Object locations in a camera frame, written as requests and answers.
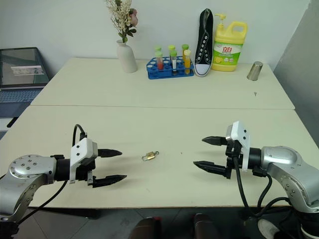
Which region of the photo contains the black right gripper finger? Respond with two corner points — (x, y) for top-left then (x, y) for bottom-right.
(193, 160), (228, 176)
(201, 135), (227, 147)

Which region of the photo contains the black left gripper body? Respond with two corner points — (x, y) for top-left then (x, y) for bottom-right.
(74, 157), (97, 188)

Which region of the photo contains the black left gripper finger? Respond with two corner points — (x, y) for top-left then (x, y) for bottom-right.
(96, 148), (123, 159)
(93, 175), (128, 188)

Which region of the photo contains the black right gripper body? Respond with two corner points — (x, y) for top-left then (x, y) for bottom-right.
(225, 140), (244, 180)

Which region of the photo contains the dark brown rounded shape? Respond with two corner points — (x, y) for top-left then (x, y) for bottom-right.
(131, 216), (163, 239)
(192, 212), (217, 239)

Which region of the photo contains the white rounded shoe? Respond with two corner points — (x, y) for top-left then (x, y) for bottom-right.
(257, 218), (280, 239)

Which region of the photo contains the stainless steel cup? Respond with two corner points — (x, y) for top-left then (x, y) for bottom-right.
(246, 61), (264, 82)

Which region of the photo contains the blue test tube rack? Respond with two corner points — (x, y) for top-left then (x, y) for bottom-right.
(146, 57), (195, 80)

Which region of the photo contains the yellow-capped orange liquid tube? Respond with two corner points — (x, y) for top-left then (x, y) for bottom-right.
(183, 49), (192, 75)

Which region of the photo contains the yellow dish soap bottle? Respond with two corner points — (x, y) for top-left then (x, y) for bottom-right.
(211, 13), (249, 73)

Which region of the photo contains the green-capped white liquid tube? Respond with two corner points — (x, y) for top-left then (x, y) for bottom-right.
(169, 50), (178, 74)

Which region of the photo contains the white board with black edge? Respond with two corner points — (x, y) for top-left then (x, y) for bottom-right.
(0, 116), (19, 132)

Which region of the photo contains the black canvas sneaker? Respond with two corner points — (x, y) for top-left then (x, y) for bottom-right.
(193, 8), (215, 77)

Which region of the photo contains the white ceramic vase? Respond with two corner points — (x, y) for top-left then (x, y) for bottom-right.
(116, 39), (139, 74)

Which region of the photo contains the green-capped red liquid tube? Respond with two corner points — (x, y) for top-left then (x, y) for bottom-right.
(155, 51), (164, 71)

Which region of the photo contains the green-capped yellow liquid tube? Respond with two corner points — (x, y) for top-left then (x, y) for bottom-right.
(181, 44), (190, 67)

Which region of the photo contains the grey partition panel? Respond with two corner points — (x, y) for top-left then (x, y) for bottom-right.
(272, 0), (319, 148)

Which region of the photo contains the grey laptop computer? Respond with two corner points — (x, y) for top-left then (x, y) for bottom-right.
(0, 47), (51, 119)

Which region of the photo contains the dried flower bouquet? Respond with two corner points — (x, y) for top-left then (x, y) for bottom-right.
(104, 0), (139, 44)

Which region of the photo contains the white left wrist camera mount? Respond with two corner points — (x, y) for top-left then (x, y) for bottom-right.
(69, 138), (99, 182)

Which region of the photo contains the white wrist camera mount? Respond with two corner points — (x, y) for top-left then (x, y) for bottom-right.
(225, 121), (251, 173)
(69, 138), (99, 182)

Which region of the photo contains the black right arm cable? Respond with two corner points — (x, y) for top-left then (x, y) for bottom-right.
(233, 146), (292, 220)

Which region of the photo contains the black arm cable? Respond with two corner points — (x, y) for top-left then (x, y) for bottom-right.
(233, 146), (292, 220)
(14, 123), (88, 225)

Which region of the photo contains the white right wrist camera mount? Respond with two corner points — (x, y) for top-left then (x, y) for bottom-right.
(225, 121), (251, 173)

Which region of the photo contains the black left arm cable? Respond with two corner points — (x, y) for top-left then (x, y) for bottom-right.
(14, 123), (88, 225)

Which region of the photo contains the black table frame bar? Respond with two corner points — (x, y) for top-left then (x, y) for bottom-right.
(26, 208), (102, 220)

